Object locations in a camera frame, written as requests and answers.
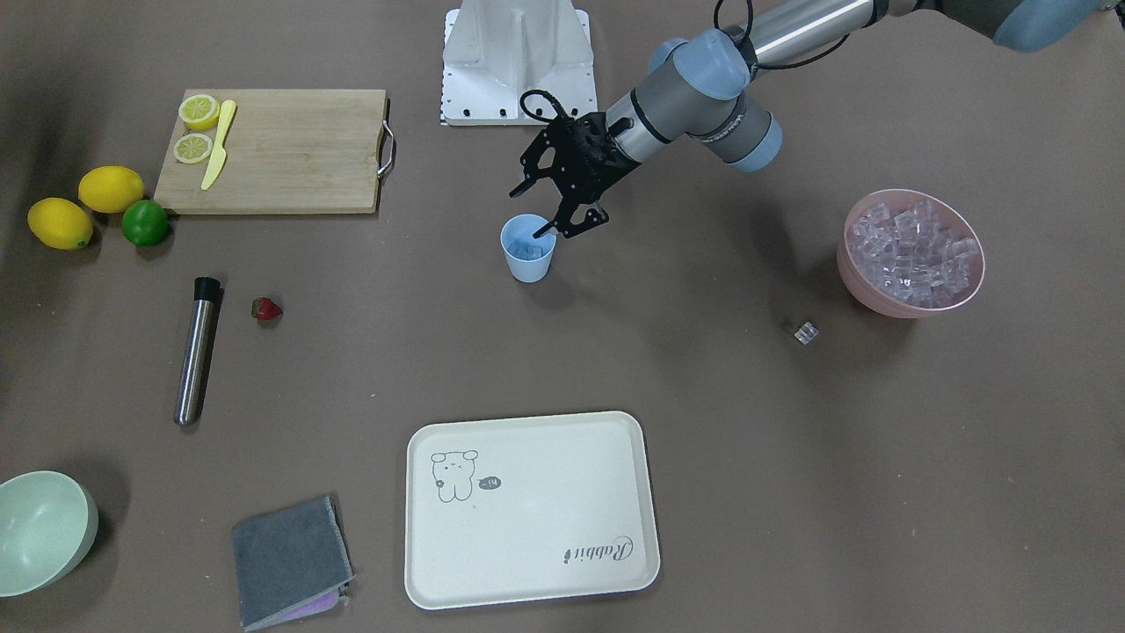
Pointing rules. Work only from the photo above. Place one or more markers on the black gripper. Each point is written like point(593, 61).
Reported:
point(601, 146)

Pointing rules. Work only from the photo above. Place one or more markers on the pink bowl of ice cubes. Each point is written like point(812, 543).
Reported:
point(906, 255)

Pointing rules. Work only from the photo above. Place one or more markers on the yellow lemon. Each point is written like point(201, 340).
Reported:
point(60, 224)
point(111, 189)

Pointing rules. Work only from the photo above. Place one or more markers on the red strawberry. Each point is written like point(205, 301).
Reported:
point(264, 309)

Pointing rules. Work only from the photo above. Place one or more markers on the cream rabbit serving tray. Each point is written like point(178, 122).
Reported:
point(535, 508)

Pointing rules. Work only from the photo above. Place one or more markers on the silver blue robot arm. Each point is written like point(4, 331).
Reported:
point(700, 88)

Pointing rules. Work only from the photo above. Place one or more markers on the light blue plastic cup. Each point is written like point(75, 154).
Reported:
point(528, 244)

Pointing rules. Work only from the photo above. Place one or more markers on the lemon half slice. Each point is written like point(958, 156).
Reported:
point(192, 148)
point(200, 112)

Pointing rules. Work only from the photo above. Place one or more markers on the steel muddler black tip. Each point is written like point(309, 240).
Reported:
point(207, 295)

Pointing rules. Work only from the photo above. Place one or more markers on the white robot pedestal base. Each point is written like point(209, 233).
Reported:
point(497, 50)

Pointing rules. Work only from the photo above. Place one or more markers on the fallen clear ice cube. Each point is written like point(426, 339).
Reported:
point(806, 333)

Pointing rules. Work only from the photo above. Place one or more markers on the yellow plastic knife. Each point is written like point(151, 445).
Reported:
point(219, 155)

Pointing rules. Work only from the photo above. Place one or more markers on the green lime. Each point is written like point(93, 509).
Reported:
point(145, 223)

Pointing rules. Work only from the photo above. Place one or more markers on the grey folded cloth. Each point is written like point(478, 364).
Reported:
point(290, 564)

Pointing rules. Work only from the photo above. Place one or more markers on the mint green bowl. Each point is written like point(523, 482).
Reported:
point(48, 524)

